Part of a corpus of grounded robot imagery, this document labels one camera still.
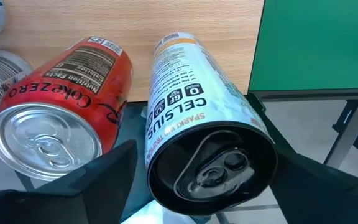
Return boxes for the green table mat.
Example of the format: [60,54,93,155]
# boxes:
[247,0,358,93]

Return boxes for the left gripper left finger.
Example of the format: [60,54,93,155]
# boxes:
[0,139,139,224]

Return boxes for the grey metal stand leg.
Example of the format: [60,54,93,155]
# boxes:
[323,65,358,169]

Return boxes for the white Celsius can orange band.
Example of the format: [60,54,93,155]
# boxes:
[144,32,278,216]

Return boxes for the black shelf support bar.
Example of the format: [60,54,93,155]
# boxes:
[247,0,266,94]

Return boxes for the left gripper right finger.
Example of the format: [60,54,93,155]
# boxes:
[247,92,358,224]

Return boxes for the black aluminium table frame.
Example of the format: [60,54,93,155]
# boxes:
[249,88,358,102]

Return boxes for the wooden shelf board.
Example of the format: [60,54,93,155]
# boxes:
[0,0,265,103]

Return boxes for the red Coke Zero can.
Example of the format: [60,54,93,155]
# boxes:
[0,36,133,182]

